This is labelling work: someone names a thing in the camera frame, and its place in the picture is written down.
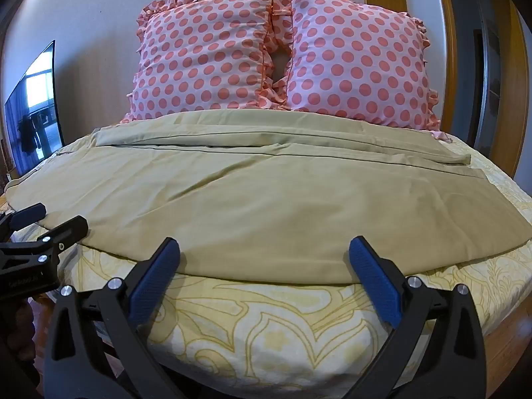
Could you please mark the pink polka dot pillow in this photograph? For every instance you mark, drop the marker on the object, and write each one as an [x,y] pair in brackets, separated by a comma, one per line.
[199,58]
[357,62]

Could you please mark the wooden door frame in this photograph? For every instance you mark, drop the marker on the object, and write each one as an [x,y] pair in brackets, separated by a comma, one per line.
[513,70]

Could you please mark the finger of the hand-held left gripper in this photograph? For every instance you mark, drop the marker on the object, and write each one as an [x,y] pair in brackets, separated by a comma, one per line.
[66,230]
[28,213]

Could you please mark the bed with yellow patterned cover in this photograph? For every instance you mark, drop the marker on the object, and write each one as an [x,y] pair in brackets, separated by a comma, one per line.
[257,332]

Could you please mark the flat screen television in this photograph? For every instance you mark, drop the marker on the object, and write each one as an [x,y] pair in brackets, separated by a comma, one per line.
[37,112]

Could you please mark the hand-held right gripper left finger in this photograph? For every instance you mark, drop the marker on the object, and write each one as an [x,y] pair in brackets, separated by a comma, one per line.
[156,275]

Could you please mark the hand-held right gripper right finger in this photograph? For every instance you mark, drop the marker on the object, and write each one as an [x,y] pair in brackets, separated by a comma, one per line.
[375,276]

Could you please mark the olive green blanket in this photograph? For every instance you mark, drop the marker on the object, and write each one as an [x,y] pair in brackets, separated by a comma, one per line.
[266,208]

